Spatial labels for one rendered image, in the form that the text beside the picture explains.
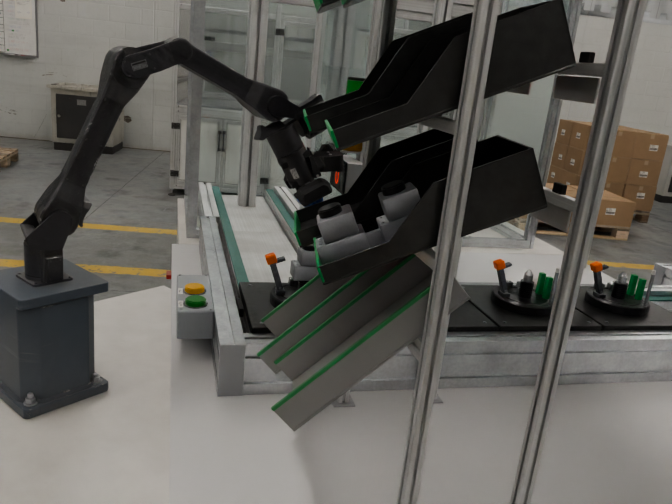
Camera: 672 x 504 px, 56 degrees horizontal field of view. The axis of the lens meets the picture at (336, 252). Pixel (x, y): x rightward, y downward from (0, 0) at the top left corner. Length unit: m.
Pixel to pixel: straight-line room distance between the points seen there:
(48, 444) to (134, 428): 0.12
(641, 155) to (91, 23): 7.13
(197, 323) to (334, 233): 0.54
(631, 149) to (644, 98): 2.67
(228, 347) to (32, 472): 0.35
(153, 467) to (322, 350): 0.30
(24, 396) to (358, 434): 0.54
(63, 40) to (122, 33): 0.78
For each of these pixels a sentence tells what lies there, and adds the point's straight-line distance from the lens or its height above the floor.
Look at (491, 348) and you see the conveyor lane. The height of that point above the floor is 0.94.
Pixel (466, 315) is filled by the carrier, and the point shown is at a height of 0.97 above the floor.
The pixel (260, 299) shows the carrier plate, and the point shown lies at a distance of 1.28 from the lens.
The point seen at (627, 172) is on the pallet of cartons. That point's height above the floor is 0.58.
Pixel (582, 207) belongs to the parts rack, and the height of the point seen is 1.31.
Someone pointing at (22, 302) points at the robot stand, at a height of 1.06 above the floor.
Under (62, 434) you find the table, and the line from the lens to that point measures 1.08.
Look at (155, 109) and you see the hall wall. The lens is 9.31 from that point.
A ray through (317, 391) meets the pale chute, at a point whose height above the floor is 1.05.
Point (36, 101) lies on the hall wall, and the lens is 9.72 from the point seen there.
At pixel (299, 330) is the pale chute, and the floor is 1.06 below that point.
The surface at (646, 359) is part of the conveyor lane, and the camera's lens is 1.49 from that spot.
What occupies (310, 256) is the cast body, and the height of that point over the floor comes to 1.08.
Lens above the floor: 1.44
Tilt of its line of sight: 17 degrees down
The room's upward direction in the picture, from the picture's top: 6 degrees clockwise
